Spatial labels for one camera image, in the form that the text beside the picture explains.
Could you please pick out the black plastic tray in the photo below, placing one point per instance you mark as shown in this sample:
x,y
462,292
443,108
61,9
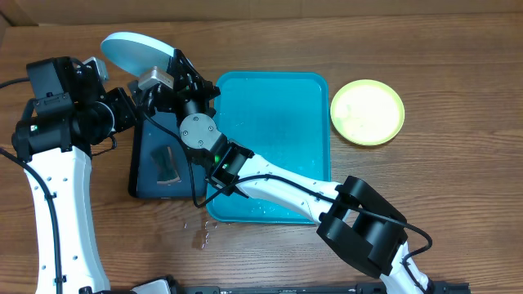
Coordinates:
x,y
143,173

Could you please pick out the teal plastic tray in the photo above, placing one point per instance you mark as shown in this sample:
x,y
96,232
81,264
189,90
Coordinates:
x,y
284,117

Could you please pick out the green scrubbing sponge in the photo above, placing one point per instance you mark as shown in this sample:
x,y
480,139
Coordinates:
x,y
162,158

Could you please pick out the yellow-green plate front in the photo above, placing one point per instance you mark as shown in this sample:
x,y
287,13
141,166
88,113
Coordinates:
x,y
367,112

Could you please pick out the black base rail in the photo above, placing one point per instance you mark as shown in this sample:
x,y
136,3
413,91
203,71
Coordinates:
x,y
168,285

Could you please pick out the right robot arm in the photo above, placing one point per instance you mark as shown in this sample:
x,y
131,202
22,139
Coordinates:
x,y
354,220

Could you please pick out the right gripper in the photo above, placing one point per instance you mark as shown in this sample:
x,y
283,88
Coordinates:
x,y
193,87

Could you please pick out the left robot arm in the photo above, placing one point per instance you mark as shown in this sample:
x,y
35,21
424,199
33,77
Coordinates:
x,y
71,111

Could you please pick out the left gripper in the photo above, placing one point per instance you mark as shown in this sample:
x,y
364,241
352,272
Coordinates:
x,y
119,98

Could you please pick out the light blue plate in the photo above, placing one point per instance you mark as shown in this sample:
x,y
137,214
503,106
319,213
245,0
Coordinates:
x,y
136,53

